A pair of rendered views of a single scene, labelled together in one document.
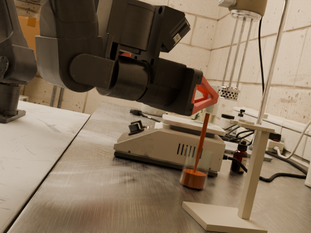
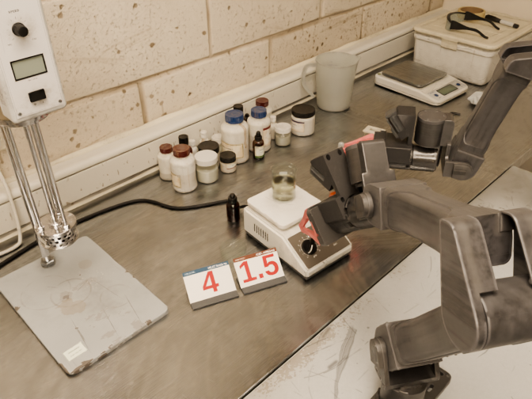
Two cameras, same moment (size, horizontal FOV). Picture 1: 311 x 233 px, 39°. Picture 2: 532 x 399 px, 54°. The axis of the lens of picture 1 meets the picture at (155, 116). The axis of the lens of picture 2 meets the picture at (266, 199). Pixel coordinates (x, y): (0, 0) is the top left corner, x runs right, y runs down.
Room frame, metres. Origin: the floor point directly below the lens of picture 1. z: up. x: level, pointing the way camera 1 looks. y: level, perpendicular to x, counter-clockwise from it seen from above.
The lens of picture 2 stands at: (1.45, 0.58, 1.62)
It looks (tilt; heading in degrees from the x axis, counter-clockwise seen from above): 36 degrees down; 230
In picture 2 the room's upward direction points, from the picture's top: straight up
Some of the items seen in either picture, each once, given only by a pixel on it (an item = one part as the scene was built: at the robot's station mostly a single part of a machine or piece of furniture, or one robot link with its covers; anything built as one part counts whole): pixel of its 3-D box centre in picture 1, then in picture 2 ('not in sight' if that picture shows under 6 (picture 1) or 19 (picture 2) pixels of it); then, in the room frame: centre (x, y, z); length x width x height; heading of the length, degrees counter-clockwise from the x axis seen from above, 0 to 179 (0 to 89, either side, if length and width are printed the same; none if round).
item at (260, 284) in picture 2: not in sight; (260, 270); (0.99, 0.00, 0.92); 0.09 x 0.06 x 0.04; 163
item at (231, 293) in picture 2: not in sight; (210, 284); (1.08, -0.03, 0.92); 0.09 x 0.06 x 0.04; 163
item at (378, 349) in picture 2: (13, 71); (404, 357); (1.00, 0.34, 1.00); 0.09 x 0.06 x 0.06; 152
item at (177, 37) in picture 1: (165, 46); (397, 131); (0.63, 0.01, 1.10); 0.07 x 0.06 x 0.11; 38
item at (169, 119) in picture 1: (192, 124); (285, 203); (0.86, -0.07, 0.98); 0.12 x 0.12 x 0.01; 0
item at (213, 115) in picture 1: (203, 105); (284, 183); (0.85, -0.09, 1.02); 0.06 x 0.05 x 0.08; 80
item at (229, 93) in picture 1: (236, 57); (41, 177); (1.28, -0.19, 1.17); 0.07 x 0.07 x 0.25
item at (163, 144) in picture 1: (174, 143); (293, 226); (0.86, -0.05, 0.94); 0.22 x 0.13 x 0.08; 90
